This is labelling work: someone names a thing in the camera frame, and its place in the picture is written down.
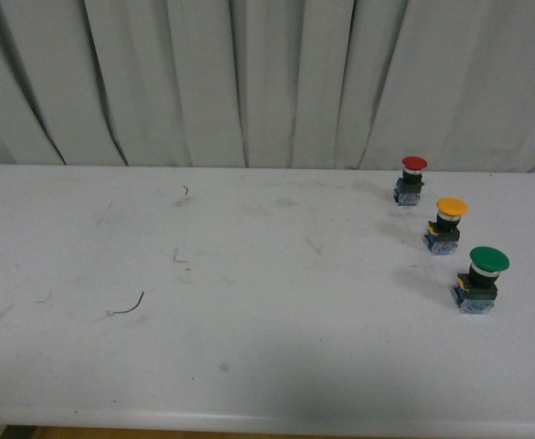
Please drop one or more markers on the yellow push button switch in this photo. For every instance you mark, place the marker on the yellow push button switch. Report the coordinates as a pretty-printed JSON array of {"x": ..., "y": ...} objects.
[{"x": 442, "y": 235}]

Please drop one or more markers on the white curtain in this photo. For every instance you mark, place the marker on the white curtain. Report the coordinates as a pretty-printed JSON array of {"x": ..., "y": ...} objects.
[{"x": 280, "y": 84}]

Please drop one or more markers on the red push button switch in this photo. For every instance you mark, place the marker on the red push button switch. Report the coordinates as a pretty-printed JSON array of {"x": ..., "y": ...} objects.
[{"x": 408, "y": 188}]

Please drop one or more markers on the curved black wire scrap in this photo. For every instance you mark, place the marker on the curved black wire scrap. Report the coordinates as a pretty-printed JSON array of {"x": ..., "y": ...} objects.
[{"x": 128, "y": 309}]

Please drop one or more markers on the green push button switch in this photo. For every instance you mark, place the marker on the green push button switch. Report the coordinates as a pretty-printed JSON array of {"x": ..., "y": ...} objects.
[{"x": 475, "y": 292}]

